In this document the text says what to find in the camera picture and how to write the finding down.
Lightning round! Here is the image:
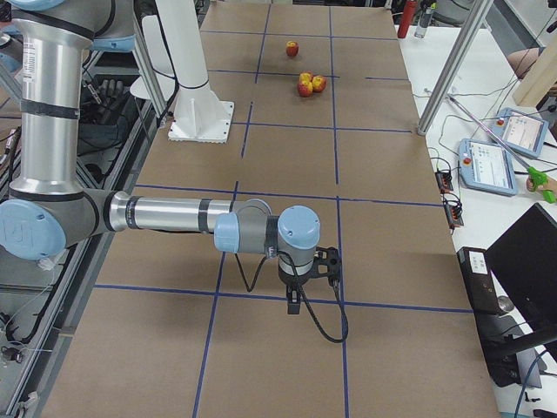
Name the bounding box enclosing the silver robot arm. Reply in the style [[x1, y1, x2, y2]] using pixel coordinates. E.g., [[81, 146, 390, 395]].
[[1, 1, 320, 314]]

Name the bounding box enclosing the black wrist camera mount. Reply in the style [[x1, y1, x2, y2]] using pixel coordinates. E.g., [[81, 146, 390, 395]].
[[313, 246, 342, 290]]

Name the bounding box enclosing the near blue teach pendant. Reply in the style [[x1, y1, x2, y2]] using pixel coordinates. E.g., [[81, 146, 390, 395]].
[[458, 138, 518, 196]]

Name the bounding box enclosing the near black orange adapter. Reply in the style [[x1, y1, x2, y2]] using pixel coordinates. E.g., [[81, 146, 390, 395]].
[[441, 192, 464, 231]]

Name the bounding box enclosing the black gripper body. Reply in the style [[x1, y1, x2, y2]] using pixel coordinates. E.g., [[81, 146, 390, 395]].
[[278, 253, 317, 290]]

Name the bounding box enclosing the black desktop box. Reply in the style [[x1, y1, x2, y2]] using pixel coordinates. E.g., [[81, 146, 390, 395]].
[[457, 246, 544, 388]]

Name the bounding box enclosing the black computer monitor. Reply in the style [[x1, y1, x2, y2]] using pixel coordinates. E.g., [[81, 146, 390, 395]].
[[487, 203, 556, 329]]

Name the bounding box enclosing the far black orange adapter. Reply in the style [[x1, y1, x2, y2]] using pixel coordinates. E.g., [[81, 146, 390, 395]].
[[434, 158, 453, 192]]

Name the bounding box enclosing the black orange adapter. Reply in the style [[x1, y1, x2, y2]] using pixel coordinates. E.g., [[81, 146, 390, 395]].
[[434, 158, 453, 192], [441, 192, 464, 231]]

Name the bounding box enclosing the lone red yellow apple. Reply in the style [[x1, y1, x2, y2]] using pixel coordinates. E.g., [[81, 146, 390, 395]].
[[285, 40, 299, 57]]

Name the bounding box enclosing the wooden beam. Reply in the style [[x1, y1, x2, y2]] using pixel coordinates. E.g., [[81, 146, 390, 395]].
[[513, 38, 556, 107]]

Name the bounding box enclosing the green handled reacher stick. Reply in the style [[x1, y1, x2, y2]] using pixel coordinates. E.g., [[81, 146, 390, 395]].
[[447, 94, 556, 182]]

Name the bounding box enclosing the person hand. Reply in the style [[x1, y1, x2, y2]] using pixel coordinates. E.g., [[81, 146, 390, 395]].
[[527, 176, 556, 204]]

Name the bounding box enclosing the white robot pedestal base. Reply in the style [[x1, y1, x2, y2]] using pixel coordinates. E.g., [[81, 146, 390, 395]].
[[131, 1, 234, 143]]

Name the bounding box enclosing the blue teach pendant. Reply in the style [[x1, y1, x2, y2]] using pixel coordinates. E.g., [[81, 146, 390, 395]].
[[492, 107, 548, 158], [458, 138, 518, 196]]

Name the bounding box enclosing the aluminium frame post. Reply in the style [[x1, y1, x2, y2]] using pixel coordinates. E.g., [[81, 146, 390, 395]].
[[417, 0, 493, 136]]

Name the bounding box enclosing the far blue teach pendant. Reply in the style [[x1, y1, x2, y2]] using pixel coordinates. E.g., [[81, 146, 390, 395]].
[[492, 107, 548, 158]]

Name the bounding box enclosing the clear water bottle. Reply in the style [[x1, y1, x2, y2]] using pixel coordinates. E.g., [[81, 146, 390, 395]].
[[414, 0, 437, 38]]

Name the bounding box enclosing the right red yellow apple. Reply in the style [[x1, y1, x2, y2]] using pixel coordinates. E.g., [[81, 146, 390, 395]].
[[312, 75, 327, 93]]

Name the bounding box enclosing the red water bottle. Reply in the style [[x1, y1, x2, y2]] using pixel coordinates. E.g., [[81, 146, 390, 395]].
[[397, 0, 418, 39]]

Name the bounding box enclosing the far red yellow apple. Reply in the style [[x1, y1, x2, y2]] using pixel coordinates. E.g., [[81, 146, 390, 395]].
[[299, 71, 313, 83]]

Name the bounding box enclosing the near red yellow apple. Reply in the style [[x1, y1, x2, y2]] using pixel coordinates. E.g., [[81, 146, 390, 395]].
[[297, 80, 313, 98]]

